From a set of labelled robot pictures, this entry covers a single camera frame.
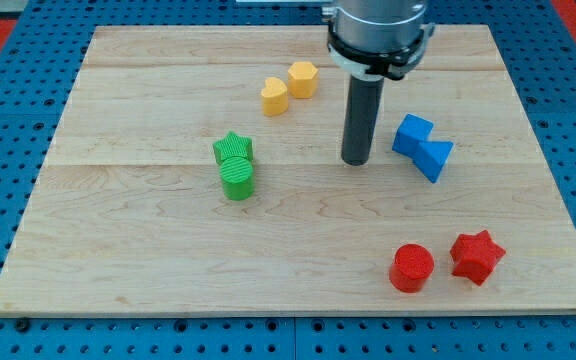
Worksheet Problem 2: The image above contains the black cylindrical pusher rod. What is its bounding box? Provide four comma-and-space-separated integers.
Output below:
341, 76, 384, 166

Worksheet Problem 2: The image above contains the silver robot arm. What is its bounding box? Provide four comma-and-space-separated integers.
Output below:
322, 0, 434, 166

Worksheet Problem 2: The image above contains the blue cube block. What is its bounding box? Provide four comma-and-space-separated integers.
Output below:
392, 114, 434, 157

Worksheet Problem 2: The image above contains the yellow hexagon block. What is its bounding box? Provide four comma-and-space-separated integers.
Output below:
288, 61, 319, 99

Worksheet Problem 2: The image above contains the blue triangle block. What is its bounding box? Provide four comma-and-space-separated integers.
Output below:
412, 141, 454, 183

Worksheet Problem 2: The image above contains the yellow heart block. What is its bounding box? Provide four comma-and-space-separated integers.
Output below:
260, 77, 289, 116

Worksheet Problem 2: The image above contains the green star block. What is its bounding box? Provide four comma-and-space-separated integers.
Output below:
212, 131, 254, 165

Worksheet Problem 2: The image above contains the green cylinder block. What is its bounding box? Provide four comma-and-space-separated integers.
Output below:
220, 157, 255, 201

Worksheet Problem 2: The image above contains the red cylinder block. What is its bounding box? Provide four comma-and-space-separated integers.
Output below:
389, 244, 434, 293

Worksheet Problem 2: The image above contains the red star block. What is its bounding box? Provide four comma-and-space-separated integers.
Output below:
450, 230, 506, 286

